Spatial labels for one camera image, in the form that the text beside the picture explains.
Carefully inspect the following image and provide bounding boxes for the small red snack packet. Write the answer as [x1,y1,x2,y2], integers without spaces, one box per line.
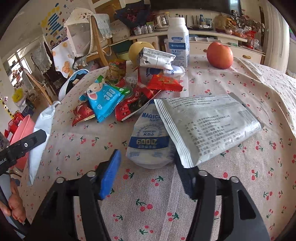
[72,101,95,126]

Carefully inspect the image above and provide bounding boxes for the white wet wipes packet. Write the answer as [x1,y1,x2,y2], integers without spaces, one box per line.
[154,93,264,169]

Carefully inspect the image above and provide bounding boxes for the blue cartoon wipes packet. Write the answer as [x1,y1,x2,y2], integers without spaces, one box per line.
[79,75,130,123]

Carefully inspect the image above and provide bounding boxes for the white Magicday yogurt pouch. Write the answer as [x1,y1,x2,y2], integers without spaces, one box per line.
[126,100,176,169]

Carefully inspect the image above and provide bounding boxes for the red chocolate snack wrapper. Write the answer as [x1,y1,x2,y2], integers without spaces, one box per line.
[115,78,160,122]

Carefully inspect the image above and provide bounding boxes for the red gold candy packet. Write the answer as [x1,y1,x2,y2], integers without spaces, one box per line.
[147,75,183,92]

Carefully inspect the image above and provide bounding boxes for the crushed black white carton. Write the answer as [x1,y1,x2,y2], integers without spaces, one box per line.
[138,47,176,70]

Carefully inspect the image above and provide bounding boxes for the yellow red snack bag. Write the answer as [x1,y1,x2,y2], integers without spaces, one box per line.
[104,59,126,85]

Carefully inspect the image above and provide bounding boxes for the person's left hand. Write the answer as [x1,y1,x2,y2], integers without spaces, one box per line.
[1,179,26,223]

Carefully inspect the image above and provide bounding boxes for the red gift boxes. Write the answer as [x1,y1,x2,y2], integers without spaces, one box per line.
[4,111,24,141]

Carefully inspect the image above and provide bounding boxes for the pink plastic bucket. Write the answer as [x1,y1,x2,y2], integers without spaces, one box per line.
[11,115,35,171]

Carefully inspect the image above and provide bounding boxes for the light wooden chair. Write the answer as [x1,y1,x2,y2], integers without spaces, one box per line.
[23,68,53,105]

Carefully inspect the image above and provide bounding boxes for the cherry print tablecloth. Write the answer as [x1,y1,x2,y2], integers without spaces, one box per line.
[20,56,295,240]

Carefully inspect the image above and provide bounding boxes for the dining table orange print cloth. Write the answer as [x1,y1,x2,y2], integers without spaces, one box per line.
[52,40,75,79]

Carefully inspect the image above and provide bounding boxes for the wooden chair with cover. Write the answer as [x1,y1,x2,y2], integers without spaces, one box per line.
[64,8,112,66]

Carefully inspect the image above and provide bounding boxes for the green waste bin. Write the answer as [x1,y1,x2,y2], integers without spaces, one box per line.
[116,51,130,61]

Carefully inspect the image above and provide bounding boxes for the white tissue pack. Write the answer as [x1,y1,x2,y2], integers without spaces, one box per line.
[138,65,186,80]

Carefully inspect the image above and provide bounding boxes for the yellow pear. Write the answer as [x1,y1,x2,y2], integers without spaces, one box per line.
[128,41,154,67]

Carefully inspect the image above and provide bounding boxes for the red apple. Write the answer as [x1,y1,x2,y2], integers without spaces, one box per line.
[207,42,234,69]

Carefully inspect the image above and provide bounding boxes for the white curtain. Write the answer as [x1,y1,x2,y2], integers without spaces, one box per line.
[261,1,290,73]

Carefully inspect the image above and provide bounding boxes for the white TV cabinet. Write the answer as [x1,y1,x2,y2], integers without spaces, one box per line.
[128,30,265,64]

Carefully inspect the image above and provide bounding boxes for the dark flower bouquet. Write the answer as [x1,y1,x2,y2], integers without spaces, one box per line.
[114,1,151,29]

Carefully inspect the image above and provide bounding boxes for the white plastic milk bottle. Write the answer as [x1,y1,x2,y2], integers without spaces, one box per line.
[167,17,190,68]

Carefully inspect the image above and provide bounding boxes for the electric kettle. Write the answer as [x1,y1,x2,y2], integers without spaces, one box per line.
[154,13,170,32]

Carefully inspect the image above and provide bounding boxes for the black flat television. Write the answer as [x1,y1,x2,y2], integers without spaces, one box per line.
[149,0,241,14]

